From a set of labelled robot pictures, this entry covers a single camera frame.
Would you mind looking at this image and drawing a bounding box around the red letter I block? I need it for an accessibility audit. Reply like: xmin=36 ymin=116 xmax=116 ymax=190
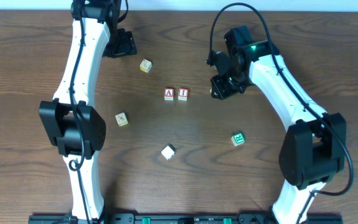
xmin=178 ymin=88 xmax=189 ymax=101

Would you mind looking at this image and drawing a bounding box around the red letter A block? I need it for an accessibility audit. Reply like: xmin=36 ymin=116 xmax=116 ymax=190
xmin=164 ymin=88 xmax=175 ymax=101

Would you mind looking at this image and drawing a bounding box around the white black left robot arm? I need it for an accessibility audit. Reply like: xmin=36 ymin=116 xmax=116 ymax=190
xmin=29 ymin=0 xmax=137 ymax=223

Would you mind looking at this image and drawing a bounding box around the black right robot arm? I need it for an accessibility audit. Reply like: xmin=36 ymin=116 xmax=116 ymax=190
xmin=208 ymin=26 xmax=346 ymax=223

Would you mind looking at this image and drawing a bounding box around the yellow picture block far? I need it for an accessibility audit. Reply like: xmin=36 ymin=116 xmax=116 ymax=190
xmin=139 ymin=59 xmax=152 ymax=73

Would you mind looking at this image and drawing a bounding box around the yellow picture block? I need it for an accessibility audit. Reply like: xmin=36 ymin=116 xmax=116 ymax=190
xmin=115 ymin=113 xmax=129 ymax=126
xmin=139 ymin=59 xmax=152 ymax=73

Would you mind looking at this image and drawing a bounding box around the green R block near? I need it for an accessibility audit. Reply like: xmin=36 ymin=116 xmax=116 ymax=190
xmin=231 ymin=132 xmax=246 ymax=146

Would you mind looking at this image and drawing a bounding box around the yellow picture block near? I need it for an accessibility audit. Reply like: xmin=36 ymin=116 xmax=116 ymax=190
xmin=115 ymin=113 xmax=129 ymax=126

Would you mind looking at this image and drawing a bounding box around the plain white wooden block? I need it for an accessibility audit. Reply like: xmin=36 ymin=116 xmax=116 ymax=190
xmin=161 ymin=144 xmax=176 ymax=161

